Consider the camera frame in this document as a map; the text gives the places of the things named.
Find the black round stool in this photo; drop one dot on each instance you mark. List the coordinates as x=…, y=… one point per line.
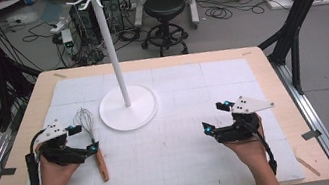
x=164, y=4

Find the person's left hand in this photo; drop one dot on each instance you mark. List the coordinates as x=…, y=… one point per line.
x=55, y=176

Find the white hook rack stand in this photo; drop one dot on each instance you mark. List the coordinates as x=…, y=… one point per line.
x=129, y=115

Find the beige masking tape piece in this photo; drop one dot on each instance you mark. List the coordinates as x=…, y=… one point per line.
x=60, y=75

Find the black tape piece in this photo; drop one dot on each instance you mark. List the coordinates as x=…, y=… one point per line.
x=8, y=171
x=311, y=134

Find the black computer tower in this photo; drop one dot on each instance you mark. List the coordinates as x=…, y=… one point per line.
x=86, y=21

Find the person's right hand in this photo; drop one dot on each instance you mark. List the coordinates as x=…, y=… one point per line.
x=249, y=149

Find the white power adapter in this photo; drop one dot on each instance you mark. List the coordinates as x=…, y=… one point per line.
x=67, y=37

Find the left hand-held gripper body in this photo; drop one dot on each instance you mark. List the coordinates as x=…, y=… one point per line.
x=58, y=154

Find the white power strip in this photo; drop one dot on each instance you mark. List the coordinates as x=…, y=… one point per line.
x=59, y=25

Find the white grid mat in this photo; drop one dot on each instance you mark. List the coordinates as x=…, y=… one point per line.
x=180, y=157

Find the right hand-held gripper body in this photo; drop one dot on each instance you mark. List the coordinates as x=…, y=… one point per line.
x=238, y=129

